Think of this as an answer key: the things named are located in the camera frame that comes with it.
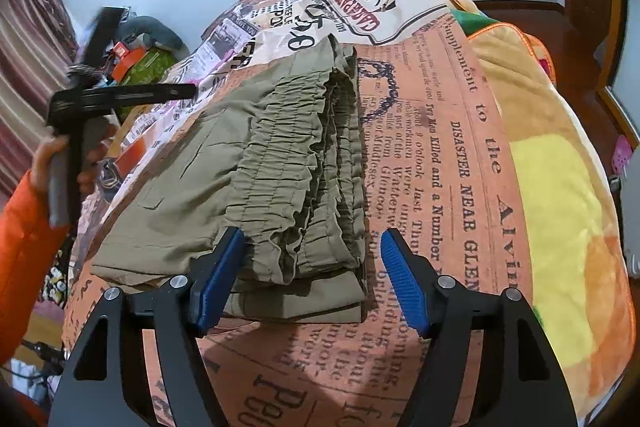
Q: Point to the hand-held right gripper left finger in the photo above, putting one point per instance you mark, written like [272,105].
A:
[220,279]

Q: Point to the pink slipper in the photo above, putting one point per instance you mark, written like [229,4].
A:
[621,154]

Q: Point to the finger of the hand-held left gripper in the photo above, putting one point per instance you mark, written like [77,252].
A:
[150,91]

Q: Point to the striped red curtain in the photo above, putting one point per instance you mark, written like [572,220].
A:
[20,57]

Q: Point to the newspaper printed blanket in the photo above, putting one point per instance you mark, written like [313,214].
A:
[450,207]

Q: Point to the green storage box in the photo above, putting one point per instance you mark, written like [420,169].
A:
[160,64]

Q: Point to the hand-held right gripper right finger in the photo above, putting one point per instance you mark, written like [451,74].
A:
[400,279]

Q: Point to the frosted glass sliding door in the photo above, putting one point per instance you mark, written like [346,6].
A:
[627,57]

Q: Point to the person's left hand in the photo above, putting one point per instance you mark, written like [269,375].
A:
[42,162]

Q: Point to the grey plush pillow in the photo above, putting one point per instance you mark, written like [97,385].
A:
[155,31]

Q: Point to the orange sleeved left forearm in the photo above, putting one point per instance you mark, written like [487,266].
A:
[25,257]

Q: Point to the khaki pants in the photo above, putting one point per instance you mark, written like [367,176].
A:
[210,157]

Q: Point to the black yellow patterned cloth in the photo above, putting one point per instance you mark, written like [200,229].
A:
[56,279]

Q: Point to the orange box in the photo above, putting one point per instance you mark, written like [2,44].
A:
[125,57]

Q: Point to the yellow orange plush blanket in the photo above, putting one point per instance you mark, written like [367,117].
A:
[550,187]

